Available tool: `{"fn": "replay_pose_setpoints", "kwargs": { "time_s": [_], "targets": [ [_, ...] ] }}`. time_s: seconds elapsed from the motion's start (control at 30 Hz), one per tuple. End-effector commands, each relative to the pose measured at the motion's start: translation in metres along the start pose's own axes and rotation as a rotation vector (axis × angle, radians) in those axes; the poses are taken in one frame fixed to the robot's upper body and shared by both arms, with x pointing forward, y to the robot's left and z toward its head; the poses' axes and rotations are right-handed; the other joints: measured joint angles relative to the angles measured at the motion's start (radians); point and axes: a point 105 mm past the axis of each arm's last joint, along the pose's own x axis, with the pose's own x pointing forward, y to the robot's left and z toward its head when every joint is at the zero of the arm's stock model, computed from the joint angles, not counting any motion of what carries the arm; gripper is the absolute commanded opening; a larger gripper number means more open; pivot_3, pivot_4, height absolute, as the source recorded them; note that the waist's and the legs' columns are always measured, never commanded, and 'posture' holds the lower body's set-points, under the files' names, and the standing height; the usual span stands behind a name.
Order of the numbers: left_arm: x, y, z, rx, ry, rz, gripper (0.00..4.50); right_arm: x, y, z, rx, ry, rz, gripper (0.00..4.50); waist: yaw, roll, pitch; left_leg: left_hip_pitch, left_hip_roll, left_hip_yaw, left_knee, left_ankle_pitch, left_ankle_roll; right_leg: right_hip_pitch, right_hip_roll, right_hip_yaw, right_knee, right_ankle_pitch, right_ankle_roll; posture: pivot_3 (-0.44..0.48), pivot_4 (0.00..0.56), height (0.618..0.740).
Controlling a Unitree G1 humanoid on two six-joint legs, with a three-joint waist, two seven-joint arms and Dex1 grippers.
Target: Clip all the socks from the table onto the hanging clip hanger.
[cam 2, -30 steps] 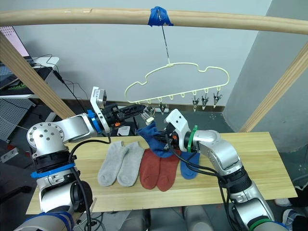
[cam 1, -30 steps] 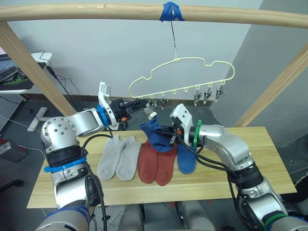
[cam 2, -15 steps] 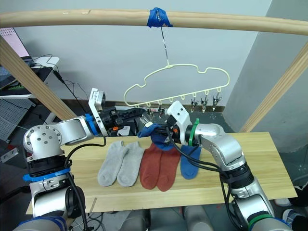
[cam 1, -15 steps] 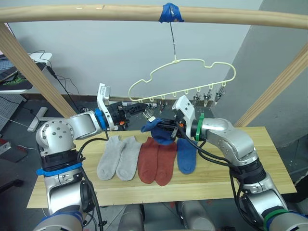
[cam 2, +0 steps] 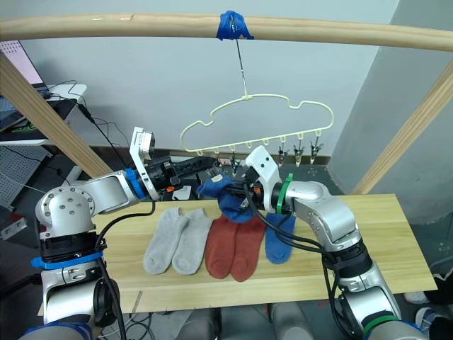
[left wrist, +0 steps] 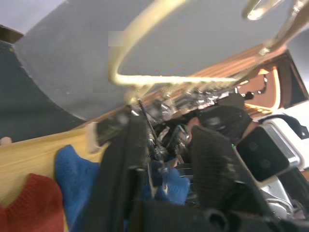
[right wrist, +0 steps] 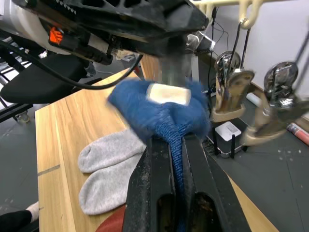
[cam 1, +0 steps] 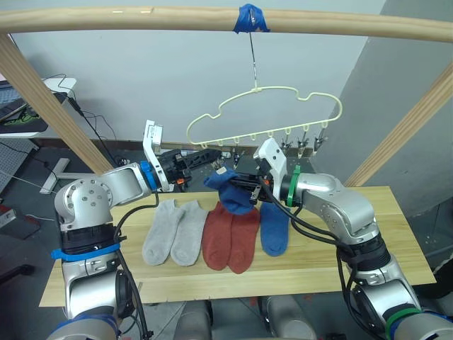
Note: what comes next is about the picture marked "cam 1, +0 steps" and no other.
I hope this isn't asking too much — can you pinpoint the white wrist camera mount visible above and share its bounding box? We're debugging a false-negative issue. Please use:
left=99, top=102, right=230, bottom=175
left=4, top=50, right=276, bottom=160
left=142, top=119, right=175, bottom=193
left=253, top=137, right=288, bottom=186

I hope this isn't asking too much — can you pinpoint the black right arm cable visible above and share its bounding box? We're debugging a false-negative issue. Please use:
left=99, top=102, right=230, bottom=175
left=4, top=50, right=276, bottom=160
left=257, top=176, right=359, bottom=322

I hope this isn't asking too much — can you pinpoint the gray perforated board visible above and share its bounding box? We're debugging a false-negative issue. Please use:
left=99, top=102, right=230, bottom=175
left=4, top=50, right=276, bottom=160
left=0, top=141, right=40, bottom=194

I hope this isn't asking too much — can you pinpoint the black power cable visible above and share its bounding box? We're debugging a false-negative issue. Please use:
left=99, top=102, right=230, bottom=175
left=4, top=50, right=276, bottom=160
left=42, top=73, right=123, bottom=168

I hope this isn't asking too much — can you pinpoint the gray sock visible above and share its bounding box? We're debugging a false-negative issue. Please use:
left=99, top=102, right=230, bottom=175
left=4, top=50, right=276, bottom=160
left=170, top=199, right=210, bottom=267
left=142, top=198, right=185, bottom=266

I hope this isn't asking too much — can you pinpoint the laptop computer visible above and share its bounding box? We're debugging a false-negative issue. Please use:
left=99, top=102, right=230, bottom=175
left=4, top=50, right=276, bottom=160
left=0, top=80, right=28, bottom=122

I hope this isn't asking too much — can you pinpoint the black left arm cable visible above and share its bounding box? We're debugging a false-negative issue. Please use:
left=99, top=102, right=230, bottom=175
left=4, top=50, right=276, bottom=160
left=112, top=191, right=161, bottom=340

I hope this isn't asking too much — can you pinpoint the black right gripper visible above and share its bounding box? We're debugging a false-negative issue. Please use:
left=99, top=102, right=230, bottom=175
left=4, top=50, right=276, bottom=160
left=228, top=157, right=272, bottom=205

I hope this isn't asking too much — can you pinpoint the black and green mouse pad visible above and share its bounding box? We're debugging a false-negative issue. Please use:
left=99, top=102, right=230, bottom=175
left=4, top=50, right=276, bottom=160
left=0, top=106, right=50, bottom=132

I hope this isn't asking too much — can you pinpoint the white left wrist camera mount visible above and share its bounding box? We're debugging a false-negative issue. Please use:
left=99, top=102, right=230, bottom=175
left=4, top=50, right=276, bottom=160
left=142, top=119, right=175, bottom=193

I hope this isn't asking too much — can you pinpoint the wooden frame top rod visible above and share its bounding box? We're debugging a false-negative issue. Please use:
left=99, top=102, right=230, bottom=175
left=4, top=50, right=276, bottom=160
left=0, top=6, right=453, bottom=45

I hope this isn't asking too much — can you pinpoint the white desk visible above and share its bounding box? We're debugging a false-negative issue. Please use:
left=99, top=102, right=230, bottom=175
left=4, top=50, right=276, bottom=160
left=0, top=76, right=93, bottom=195

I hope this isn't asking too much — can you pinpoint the blue sock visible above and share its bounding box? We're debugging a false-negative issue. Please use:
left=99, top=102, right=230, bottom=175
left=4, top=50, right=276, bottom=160
left=202, top=167, right=256, bottom=215
left=260, top=201, right=292, bottom=257

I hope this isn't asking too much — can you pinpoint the wooden frame slanted post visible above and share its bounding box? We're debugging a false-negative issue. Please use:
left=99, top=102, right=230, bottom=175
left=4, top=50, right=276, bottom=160
left=343, top=60, right=453, bottom=188
left=0, top=33, right=115, bottom=176

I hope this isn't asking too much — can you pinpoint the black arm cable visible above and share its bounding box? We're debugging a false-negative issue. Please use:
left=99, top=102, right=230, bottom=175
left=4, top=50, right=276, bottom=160
left=112, top=191, right=161, bottom=340
left=257, top=176, right=359, bottom=322

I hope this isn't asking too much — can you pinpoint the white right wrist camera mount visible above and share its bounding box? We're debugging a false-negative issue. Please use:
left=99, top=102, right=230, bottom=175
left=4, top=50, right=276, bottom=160
left=253, top=137, right=288, bottom=186

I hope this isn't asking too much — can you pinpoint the blue tape on rod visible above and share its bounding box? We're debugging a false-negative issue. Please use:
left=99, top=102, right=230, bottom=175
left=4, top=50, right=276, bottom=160
left=233, top=3, right=270, bottom=35

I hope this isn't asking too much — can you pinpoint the pale yellow clip hanger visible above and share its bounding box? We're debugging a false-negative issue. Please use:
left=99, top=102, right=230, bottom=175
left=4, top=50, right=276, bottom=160
left=186, top=9, right=343, bottom=149

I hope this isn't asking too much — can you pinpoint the red sock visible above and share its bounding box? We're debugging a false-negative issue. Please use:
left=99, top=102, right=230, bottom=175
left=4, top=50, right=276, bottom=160
left=202, top=201, right=234, bottom=271
left=226, top=207, right=261, bottom=275

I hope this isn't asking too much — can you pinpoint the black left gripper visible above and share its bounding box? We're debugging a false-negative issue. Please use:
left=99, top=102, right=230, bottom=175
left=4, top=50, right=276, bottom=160
left=158, top=148, right=223, bottom=186

